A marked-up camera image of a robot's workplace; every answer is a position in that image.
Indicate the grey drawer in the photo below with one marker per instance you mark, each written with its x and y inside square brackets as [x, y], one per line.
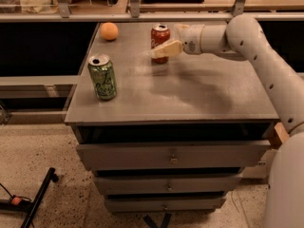
[139, 185]
[170, 155]
[163, 204]

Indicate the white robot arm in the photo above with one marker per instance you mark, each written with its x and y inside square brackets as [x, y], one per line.
[285, 89]

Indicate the middle grey drawer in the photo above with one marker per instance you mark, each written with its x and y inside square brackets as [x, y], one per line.
[139, 185]

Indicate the orange ball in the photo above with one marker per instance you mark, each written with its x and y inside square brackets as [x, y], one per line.
[109, 31]

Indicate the top grey drawer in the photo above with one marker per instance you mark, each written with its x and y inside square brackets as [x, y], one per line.
[170, 155]

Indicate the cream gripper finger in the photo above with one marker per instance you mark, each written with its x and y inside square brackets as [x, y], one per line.
[167, 49]
[180, 30]

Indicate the bottom grey drawer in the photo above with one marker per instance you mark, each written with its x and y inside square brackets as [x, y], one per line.
[163, 204]

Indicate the orange black floor clamp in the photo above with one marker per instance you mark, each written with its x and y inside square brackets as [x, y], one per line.
[14, 203]

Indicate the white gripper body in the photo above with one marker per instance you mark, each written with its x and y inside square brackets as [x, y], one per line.
[191, 39]

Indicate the cardboard box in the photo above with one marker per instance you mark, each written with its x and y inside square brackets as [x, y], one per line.
[262, 170]

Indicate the metal shelf rail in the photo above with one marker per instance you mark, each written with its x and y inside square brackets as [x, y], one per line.
[136, 10]

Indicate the green soda can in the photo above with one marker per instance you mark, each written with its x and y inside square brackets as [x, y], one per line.
[102, 75]

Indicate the black pole on floor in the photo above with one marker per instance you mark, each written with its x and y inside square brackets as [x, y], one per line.
[33, 207]

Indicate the red coke can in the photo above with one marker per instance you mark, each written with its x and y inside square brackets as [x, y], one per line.
[159, 34]

